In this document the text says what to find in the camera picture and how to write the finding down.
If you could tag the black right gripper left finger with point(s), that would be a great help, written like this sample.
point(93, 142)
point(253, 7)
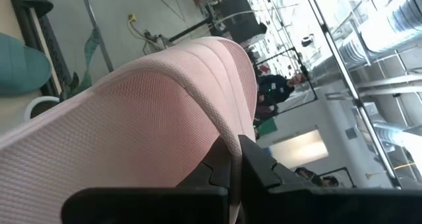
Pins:
point(148, 206)

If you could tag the grey metal pole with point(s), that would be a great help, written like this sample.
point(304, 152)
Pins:
point(95, 26)

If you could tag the green snake plant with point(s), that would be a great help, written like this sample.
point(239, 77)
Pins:
point(90, 44)

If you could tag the pink slide sandal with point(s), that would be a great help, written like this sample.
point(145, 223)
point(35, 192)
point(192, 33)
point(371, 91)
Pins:
point(132, 125)

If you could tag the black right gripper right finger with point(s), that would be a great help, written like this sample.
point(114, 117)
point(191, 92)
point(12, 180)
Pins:
point(296, 206)

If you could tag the person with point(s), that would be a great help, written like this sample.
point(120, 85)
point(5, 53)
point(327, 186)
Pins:
point(310, 176)
point(275, 89)

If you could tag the silver ventilation duct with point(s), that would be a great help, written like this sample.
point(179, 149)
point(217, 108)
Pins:
point(395, 16)
point(402, 135)

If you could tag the black computer monitor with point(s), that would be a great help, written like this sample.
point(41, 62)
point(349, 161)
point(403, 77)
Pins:
point(240, 19)

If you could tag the white plant pot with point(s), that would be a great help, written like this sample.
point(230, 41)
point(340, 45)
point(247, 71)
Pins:
point(42, 99)

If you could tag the green slide sandal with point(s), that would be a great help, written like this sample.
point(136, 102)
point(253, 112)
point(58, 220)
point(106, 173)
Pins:
point(23, 66)

